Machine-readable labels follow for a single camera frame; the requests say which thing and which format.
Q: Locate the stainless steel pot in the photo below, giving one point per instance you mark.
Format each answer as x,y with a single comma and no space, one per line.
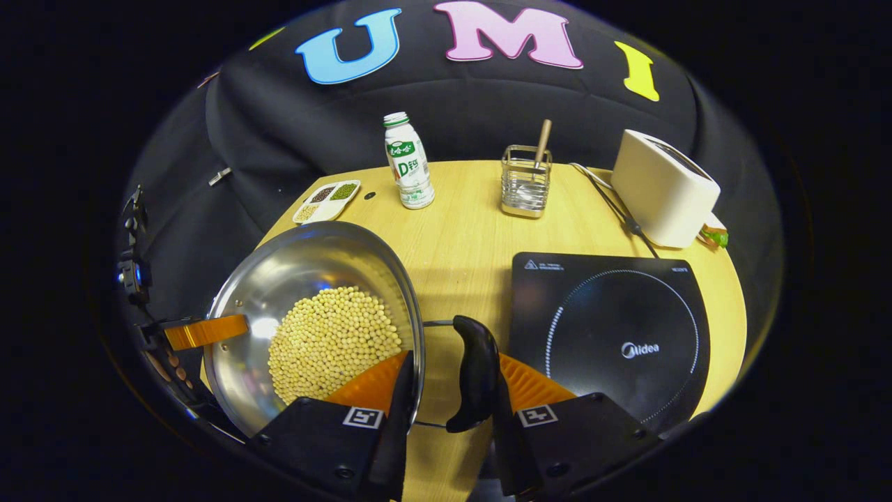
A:
313,258

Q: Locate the pile of yellow soybeans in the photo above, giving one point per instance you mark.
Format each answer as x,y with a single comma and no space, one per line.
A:
334,341

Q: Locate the white toaster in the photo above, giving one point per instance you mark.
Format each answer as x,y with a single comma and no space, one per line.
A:
662,195

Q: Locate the wooden stick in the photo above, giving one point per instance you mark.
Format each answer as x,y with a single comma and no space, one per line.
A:
543,139

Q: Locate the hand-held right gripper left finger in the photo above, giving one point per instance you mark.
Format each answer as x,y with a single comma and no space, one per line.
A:
390,432

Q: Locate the silver metal clip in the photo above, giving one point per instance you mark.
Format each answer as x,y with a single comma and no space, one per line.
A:
219,176

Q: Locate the black backdrop cloth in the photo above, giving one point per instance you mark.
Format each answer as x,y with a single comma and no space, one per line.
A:
488,111

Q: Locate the black induction cooktop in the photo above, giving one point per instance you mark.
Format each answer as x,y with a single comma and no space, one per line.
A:
627,300

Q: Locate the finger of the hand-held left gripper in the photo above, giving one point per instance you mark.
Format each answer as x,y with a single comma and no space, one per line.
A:
205,332

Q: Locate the white divided dish of beans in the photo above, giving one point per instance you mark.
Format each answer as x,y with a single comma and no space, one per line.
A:
324,202

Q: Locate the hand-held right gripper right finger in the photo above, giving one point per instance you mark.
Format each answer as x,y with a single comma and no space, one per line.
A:
516,453

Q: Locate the white drink bottle green label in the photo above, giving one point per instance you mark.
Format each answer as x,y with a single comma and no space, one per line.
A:
410,167

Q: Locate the sandwich with lettuce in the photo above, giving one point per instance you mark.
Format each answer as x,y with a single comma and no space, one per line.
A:
716,236

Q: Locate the copper metal clip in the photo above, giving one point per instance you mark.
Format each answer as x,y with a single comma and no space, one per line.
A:
208,79

